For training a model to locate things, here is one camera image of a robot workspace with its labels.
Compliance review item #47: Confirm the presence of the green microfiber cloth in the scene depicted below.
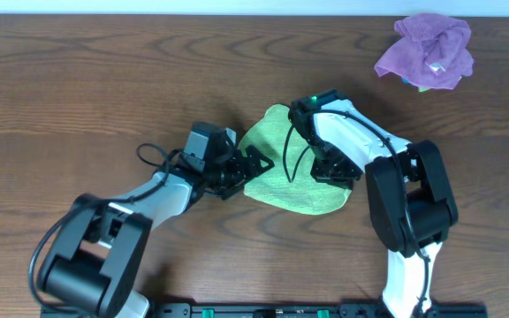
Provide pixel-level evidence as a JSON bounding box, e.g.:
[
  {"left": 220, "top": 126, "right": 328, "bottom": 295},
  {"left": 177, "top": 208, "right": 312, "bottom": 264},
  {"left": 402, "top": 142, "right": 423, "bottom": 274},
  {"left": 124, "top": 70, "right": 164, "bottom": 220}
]
[{"left": 239, "top": 104, "right": 351, "bottom": 216}]

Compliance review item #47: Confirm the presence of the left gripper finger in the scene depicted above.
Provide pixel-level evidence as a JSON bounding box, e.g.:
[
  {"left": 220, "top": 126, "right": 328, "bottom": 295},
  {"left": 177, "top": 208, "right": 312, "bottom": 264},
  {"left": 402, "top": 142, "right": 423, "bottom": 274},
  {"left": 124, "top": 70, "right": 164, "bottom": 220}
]
[
  {"left": 243, "top": 145, "right": 275, "bottom": 181},
  {"left": 217, "top": 178, "right": 247, "bottom": 201}
]

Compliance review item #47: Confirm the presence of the left black cable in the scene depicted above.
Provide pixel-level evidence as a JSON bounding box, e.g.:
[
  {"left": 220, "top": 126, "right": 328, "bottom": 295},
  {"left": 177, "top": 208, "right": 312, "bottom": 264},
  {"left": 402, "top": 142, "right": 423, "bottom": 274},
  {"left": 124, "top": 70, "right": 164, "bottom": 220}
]
[{"left": 27, "top": 141, "right": 180, "bottom": 315}]

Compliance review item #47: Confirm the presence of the purple microfiber cloth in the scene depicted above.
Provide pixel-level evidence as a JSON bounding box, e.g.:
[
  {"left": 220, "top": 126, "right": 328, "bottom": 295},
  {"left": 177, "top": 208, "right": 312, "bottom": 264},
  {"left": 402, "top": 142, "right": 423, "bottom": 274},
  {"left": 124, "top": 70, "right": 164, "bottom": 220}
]
[{"left": 374, "top": 13, "right": 474, "bottom": 90}]

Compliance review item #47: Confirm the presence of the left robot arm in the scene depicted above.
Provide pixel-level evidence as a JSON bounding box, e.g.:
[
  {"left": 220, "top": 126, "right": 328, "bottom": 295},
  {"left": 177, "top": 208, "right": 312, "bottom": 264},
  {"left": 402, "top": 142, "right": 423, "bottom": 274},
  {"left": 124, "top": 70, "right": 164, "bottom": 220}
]
[{"left": 28, "top": 138, "right": 274, "bottom": 317}]

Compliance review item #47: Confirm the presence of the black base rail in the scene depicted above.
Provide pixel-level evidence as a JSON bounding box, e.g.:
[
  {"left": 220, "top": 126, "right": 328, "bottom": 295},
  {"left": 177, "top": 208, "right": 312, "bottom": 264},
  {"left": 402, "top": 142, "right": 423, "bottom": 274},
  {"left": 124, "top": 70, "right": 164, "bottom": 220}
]
[{"left": 148, "top": 301, "right": 489, "bottom": 318}]

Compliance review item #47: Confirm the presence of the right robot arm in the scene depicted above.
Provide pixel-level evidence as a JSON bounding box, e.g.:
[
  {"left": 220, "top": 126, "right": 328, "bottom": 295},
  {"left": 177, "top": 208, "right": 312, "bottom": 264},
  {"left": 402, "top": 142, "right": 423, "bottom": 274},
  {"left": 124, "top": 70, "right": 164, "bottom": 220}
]
[{"left": 288, "top": 89, "right": 459, "bottom": 317}]

